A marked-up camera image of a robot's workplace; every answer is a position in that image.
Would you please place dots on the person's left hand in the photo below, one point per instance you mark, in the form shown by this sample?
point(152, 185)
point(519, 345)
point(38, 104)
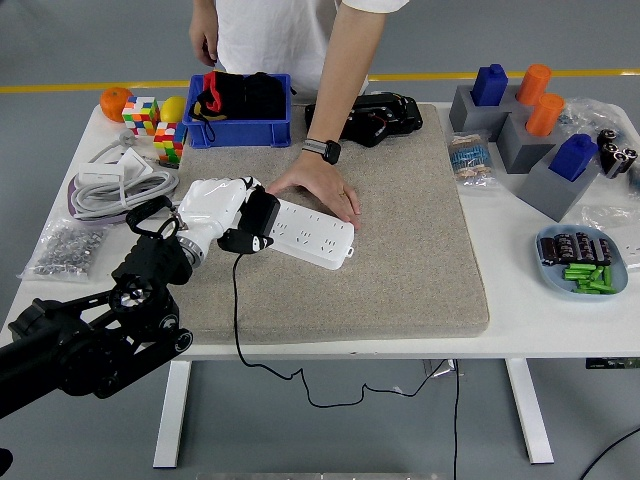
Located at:
point(320, 182)

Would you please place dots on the person's right hand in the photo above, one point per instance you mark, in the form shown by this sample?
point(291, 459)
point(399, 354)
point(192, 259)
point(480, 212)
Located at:
point(204, 45)

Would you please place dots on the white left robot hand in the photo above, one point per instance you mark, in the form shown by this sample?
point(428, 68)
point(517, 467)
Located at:
point(212, 207)

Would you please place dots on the black plug adapter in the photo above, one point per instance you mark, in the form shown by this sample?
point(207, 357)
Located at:
point(260, 210)

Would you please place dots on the white power strip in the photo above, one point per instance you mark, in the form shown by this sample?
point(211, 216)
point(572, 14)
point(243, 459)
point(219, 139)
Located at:
point(310, 235)

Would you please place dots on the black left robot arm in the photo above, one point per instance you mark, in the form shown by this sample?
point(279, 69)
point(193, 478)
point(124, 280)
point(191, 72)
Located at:
point(75, 350)

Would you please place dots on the person's left forearm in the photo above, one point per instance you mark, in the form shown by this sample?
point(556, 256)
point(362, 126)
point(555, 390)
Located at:
point(340, 85)

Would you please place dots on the person's right forearm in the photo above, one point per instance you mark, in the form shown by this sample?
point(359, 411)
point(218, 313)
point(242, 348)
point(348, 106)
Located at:
point(205, 12)

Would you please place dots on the black wristwatch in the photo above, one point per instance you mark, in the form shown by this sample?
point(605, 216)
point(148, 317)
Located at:
point(327, 151)

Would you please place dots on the yellow lemon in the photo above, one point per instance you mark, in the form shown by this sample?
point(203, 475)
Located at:
point(172, 107)

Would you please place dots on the person's torso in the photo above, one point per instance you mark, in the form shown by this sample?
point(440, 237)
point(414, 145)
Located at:
point(275, 40)

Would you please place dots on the black fabric bundle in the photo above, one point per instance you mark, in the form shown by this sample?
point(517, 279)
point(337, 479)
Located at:
point(260, 97)

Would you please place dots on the multicolour puzzle cube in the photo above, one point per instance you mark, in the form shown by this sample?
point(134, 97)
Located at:
point(170, 142)
point(141, 115)

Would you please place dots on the blue plastic bin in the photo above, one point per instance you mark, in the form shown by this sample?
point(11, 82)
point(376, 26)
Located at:
point(240, 134)

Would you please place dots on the black mechanical device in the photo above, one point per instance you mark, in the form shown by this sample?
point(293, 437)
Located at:
point(395, 120)

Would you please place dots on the orange fruit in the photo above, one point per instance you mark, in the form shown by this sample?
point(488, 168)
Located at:
point(114, 102)

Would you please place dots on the grey-brown mat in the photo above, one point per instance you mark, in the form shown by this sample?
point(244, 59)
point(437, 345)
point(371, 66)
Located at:
point(400, 260)

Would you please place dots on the white rectangular box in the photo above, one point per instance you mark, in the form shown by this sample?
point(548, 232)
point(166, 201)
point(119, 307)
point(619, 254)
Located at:
point(102, 176)

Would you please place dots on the clear bag of resistors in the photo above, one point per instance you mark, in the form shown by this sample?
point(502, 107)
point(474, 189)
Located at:
point(470, 160)

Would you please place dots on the clear bag of metal nuts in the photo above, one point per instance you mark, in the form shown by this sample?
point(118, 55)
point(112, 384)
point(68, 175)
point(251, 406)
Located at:
point(60, 250)

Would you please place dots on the grey block holder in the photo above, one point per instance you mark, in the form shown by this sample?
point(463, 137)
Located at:
point(465, 117)
point(545, 192)
point(520, 150)

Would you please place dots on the blue block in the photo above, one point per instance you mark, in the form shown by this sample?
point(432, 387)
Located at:
point(490, 87)
point(572, 157)

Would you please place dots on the white table leg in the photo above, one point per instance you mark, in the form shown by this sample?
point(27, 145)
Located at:
point(530, 415)
point(172, 415)

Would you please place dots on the orange cylinder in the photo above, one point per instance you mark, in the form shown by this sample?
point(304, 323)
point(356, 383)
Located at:
point(534, 85)
point(545, 115)

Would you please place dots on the pale blue plate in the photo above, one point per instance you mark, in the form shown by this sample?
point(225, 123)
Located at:
point(550, 280)

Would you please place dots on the green battery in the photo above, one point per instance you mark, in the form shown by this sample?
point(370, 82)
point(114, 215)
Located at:
point(580, 269)
point(596, 275)
point(577, 275)
point(592, 290)
point(608, 276)

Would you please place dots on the clear plastic bag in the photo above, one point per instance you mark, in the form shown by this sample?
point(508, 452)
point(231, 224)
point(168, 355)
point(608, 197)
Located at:
point(607, 215)
point(590, 112)

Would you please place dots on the black table control panel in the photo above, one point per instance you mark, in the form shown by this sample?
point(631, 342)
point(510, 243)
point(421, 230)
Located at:
point(610, 363)

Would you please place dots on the silver bracket under table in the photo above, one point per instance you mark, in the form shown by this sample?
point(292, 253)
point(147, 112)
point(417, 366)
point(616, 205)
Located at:
point(440, 368)

